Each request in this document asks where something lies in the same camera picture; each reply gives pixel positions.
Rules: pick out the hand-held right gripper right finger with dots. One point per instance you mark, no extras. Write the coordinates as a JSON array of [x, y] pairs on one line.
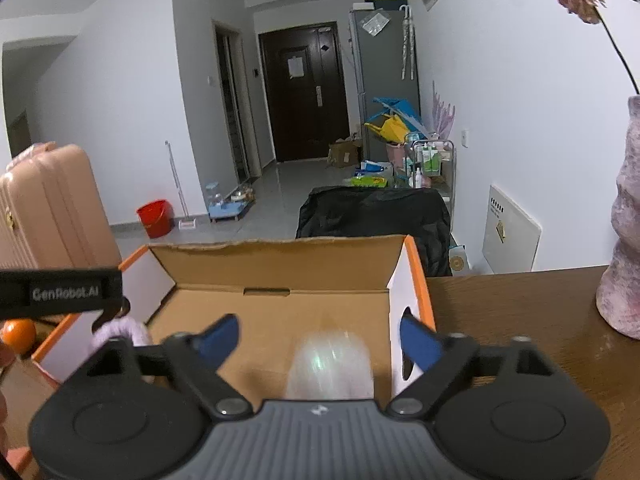
[[417, 342]]

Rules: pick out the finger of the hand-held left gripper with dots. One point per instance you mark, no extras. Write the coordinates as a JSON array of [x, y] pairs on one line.
[[117, 306]]

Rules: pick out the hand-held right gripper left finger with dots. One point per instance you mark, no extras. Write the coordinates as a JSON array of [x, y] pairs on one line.
[[217, 342]]

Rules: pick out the purple fluffy scrunchie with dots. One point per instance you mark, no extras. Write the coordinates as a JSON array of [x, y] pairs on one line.
[[127, 330]]

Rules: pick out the orange cardboard box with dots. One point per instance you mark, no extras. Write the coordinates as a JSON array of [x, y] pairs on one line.
[[280, 320]]

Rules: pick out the pearly white soft ball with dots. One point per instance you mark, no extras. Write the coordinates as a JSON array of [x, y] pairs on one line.
[[330, 365]]

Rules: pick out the orange fruit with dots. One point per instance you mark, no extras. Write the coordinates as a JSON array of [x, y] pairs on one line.
[[19, 336]]

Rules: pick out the pink ribbed suitcase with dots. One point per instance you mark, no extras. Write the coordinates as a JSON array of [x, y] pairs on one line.
[[50, 210]]

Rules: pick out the red bucket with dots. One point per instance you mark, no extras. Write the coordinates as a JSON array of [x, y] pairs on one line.
[[154, 220]]

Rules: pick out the white mop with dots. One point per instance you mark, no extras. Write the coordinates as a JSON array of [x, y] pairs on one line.
[[186, 223]]

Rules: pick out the blue pet feeder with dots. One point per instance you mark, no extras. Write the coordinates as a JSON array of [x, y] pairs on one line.
[[227, 205]]

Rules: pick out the black bag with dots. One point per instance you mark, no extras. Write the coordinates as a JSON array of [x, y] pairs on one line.
[[370, 210]]

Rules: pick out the pink cloth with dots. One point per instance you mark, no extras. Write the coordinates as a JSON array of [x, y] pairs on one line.
[[30, 152]]

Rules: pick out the brown room door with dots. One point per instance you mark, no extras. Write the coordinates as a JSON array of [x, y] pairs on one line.
[[20, 135]]

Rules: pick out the green package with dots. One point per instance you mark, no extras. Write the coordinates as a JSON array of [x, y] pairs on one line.
[[370, 181]]

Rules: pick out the metal trolley with bottles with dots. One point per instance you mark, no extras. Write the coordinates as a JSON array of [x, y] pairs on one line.
[[430, 162]]

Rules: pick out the blue package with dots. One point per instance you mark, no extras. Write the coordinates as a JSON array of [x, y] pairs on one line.
[[371, 166]]

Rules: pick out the pink bin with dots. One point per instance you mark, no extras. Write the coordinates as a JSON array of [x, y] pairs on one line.
[[396, 155]]

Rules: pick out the brown cardboard carton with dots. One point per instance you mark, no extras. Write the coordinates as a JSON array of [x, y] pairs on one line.
[[342, 155]]

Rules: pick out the yellow plastic toy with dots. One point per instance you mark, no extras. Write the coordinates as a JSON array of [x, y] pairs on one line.
[[387, 127]]

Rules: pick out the dark side door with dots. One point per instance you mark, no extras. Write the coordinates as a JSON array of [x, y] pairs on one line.
[[230, 105]]

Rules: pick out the pink textured vase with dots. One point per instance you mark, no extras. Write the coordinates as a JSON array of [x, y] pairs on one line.
[[625, 240]]

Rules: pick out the dark brown entrance door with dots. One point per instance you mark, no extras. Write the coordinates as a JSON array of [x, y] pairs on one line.
[[300, 120]]

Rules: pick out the grey refrigerator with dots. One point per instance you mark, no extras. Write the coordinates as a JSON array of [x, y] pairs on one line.
[[385, 75]]

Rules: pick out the white paper notice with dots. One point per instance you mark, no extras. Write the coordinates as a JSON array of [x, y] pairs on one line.
[[295, 66]]

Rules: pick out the folded white umbrella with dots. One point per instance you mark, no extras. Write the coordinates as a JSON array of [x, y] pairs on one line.
[[406, 40]]

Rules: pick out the clear plastic bag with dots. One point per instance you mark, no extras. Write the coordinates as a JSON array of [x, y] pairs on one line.
[[375, 22]]

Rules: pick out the white wall panel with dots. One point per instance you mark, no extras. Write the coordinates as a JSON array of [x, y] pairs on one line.
[[515, 235]]

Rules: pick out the white wall outlet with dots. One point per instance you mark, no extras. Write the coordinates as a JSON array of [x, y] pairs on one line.
[[465, 138]]

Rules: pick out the purple flower wall decoration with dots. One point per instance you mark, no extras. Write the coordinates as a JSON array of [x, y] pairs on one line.
[[444, 115]]

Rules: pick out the blue plastic frame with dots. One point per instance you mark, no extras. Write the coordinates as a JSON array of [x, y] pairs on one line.
[[397, 107]]

